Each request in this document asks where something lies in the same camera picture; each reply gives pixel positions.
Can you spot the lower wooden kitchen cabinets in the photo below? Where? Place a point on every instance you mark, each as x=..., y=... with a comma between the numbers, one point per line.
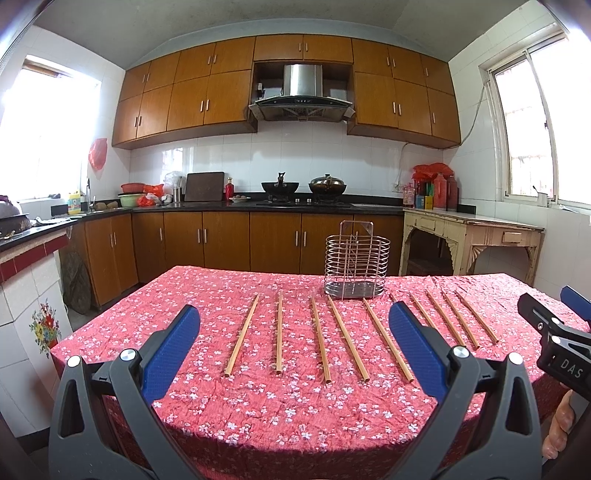
x=124, y=250

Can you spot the wooden chopstick one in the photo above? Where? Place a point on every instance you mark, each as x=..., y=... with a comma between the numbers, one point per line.
x=238, y=344

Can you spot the red plastic basin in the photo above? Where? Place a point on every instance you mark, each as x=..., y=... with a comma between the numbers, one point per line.
x=132, y=188

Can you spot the dark sauce bottle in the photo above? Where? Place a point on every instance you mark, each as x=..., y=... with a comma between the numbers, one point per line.
x=452, y=193

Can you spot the steel range hood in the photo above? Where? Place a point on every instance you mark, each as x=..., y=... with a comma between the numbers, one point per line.
x=301, y=91

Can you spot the dark wooden cutting board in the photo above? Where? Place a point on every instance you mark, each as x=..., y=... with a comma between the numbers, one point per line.
x=204, y=187

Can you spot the wire utensil holder basket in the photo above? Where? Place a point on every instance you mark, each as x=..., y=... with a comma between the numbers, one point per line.
x=356, y=261

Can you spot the red bottle on counter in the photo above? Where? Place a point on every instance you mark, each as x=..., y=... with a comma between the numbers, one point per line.
x=229, y=190

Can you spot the wooden chopstick three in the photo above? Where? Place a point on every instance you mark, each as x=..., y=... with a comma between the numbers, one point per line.
x=321, y=342

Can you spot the red plastic bag on wall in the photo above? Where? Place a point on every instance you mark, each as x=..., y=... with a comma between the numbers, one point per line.
x=97, y=154

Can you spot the wooden chopstick two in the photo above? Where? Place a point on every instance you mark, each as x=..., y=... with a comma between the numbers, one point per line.
x=279, y=333

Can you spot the upper wooden wall cabinets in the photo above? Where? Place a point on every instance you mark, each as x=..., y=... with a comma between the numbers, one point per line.
x=232, y=86

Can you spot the wooden chopstick eight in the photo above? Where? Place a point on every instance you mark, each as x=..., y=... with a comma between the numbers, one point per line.
x=446, y=319

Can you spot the wooden chopstick nine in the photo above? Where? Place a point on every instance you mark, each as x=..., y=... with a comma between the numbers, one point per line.
x=461, y=320

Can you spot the gas stove top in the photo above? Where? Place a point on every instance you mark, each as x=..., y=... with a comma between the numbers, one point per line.
x=304, y=203

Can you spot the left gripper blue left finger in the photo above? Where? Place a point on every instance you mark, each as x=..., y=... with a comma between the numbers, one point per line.
x=82, y=442

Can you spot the wooden chopstick four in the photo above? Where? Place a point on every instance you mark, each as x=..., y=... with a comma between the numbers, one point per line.
x=349, y=341

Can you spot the cream wooden side table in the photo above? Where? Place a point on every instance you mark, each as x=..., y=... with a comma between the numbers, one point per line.
x=469, y=235

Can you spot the wooden chopstick five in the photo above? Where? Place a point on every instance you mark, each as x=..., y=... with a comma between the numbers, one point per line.
x=389, y=342

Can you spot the black wok on stove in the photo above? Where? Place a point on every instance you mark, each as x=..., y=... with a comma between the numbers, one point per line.
x=280, y=190

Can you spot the right window frame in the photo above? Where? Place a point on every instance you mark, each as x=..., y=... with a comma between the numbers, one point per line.
x=539, y=92

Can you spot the wooden chopstick ten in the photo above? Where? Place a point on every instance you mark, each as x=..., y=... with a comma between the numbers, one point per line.
x=492, y=335

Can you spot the red oil jug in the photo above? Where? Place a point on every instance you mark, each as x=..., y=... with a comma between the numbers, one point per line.
x=440, y=189

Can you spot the wooden chopstick seven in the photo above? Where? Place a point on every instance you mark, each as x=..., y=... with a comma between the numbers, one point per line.
x=424, y=313

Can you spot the yellow dish soap bottle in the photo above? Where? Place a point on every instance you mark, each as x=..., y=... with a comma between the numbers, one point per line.
x=74, y=203

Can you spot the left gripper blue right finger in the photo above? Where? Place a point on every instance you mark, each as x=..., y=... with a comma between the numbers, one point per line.
x=506, y=441

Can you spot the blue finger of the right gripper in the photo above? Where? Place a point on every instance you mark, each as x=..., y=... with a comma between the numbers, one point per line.
x=576, y=302

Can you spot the person's right hand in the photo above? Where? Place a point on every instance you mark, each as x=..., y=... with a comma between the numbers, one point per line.
x=561, y=424

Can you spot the lidded dark cooking pot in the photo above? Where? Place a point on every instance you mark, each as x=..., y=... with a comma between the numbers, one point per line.
x=326, y=188

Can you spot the green basin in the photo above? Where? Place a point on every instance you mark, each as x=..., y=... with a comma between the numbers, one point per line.
x=129, y=200

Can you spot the red floral tablecloth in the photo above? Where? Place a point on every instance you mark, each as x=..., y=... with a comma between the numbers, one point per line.
x=256, y=424

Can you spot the small plate of food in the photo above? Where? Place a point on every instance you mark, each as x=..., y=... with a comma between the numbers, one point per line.
x=239, y=199

